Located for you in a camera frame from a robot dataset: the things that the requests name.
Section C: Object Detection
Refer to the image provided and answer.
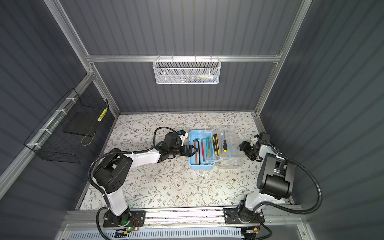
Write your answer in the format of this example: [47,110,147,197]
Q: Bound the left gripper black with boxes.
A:
[169,144,199,157]

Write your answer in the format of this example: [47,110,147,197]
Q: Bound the black hex key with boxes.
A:
[195,139,201,165]

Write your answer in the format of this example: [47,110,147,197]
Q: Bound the black yellow tip screwdriver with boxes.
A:
[223,132,228,153]

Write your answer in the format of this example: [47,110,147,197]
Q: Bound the teal utility knife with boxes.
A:
[206,137,212,160]

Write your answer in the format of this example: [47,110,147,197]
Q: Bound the light blue plastic tool box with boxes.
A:
[189,126,242,170]

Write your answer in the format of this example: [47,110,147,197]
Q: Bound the yellow black utility knife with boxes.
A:
[213,134,220,156]

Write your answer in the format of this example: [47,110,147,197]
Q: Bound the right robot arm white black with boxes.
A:
[237,132,323,222]

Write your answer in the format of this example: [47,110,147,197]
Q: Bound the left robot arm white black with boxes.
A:
[88,127,199,218]

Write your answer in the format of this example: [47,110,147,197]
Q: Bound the floral table mat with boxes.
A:
[106,112,261,209]

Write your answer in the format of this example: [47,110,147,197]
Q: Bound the yellow marker in black basket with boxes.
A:
[97,107,109,122]

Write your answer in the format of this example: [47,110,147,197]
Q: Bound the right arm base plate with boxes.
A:
[223,207,265,225]

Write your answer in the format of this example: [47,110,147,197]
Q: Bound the white wire mesh basket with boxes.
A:
[153,60,222,85]

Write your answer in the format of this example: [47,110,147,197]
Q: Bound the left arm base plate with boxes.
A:
[103,210,147,228]

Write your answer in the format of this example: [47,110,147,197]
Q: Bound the white slotted cable duct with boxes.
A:
[67,227,245,240]

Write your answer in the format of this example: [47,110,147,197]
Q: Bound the black wire mesh basket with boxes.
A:
[24,89,109,164]

